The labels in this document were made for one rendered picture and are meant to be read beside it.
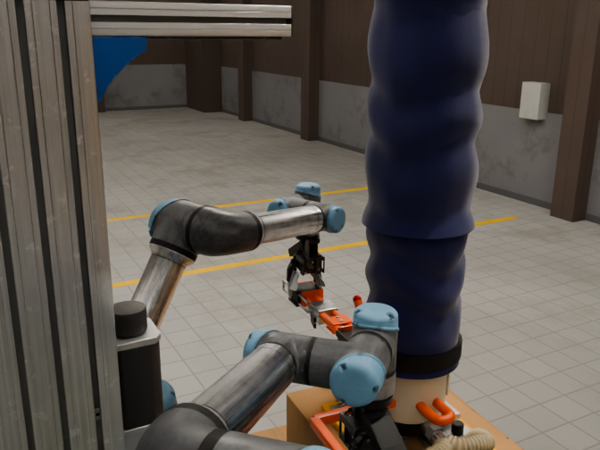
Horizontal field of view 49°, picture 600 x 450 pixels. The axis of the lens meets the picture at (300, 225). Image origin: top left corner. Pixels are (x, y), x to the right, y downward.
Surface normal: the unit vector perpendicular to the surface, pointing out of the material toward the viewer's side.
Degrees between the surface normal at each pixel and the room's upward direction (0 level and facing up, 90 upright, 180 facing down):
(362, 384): 90
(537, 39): 90
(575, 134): 90
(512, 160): 90
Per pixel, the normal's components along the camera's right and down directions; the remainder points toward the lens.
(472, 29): 0.51, 0.06
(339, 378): -0.29, 0.28
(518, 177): -0.88, 0.13
